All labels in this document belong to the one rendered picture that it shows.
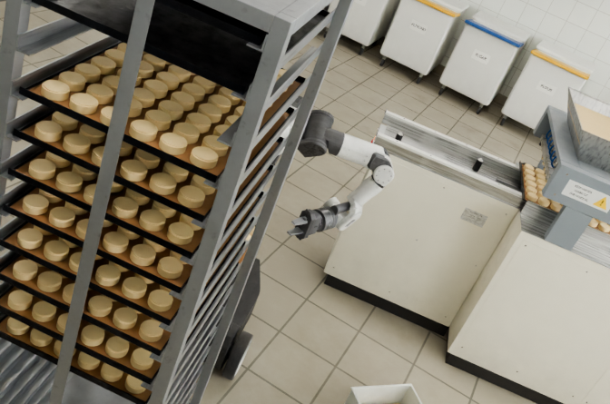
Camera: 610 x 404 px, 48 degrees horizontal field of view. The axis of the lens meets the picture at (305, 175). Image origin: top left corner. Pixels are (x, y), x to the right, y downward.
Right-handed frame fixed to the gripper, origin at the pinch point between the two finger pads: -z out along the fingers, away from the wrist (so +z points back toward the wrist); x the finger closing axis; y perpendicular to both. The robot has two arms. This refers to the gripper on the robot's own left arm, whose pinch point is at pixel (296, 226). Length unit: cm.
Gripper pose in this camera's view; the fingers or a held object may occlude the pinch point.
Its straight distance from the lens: 249.7
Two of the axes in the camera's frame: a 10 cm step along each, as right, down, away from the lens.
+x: 3.3, -8.1, -4.8
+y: 6.5, 5.6, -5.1
